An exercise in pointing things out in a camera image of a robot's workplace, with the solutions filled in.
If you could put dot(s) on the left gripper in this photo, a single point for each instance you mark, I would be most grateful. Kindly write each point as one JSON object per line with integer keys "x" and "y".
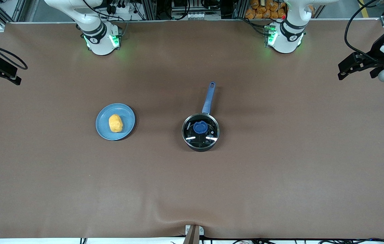
{"x": 376, "y": 51}

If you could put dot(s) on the yellow potato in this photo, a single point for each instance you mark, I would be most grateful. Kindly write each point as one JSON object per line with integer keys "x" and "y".
{"x": 115, "y": 123}

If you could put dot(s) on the glass lid with blue knob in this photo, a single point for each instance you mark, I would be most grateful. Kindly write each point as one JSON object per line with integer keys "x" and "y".
{"x": 200, "y": 127}

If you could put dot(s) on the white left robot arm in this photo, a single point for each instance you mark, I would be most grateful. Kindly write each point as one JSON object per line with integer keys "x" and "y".
{"x": 285, "y": 42}

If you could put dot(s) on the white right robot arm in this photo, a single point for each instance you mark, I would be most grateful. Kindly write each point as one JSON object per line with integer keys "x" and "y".
{"x": 100, "y": 44}

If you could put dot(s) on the bag of orange items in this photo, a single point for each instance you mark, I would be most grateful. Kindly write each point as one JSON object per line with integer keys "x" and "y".
{"x": 263, "y": 12}

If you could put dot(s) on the blue round plate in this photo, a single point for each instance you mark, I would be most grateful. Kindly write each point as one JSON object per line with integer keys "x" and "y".
{"x": 127, "y": 117}

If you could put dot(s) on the white terminal strip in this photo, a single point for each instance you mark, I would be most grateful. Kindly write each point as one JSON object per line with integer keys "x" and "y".
{"x": 197, "y": 15}

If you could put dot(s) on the brown table mat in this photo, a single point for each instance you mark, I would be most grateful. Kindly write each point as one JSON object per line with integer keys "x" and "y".
{"x": 192, "y": 189}

